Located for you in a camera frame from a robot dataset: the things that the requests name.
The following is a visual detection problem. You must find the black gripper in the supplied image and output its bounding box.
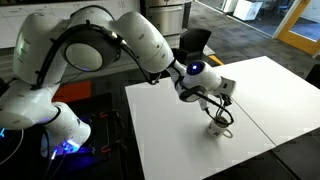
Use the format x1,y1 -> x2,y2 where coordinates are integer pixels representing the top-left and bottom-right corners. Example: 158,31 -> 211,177
215,90 -> 234,122

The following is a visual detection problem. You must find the black office chair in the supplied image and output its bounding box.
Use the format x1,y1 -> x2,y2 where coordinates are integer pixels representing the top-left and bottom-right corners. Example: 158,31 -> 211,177
304,63 -> 320,90
171,27 -> 213,65

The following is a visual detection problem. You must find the orange clamp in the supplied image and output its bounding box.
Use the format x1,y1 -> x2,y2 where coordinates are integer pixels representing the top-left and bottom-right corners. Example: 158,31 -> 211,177
100,144 -> 114,155

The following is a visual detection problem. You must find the yellow door frame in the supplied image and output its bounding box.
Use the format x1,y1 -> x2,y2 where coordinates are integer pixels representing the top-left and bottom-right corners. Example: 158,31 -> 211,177
272,0 -> 320,57

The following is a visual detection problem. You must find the stainless steel appliance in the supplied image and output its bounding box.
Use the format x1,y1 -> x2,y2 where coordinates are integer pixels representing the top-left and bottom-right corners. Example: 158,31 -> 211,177
143,0 -> 193,37

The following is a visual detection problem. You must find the white storage box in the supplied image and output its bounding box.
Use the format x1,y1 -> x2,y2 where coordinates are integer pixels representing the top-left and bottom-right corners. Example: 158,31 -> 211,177
232,0 -> 264,22

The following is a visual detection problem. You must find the white printed mug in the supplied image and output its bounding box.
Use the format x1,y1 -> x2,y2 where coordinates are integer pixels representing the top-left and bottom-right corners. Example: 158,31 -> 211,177
206,116 -> 234,140

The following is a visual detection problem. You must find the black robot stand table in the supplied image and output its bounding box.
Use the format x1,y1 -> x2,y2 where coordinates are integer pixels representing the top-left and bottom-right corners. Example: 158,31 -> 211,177
0,92 -> 136,180

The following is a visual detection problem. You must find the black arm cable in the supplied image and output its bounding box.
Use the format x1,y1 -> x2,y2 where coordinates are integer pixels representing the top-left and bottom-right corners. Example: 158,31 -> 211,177
31,21 -> 235,127

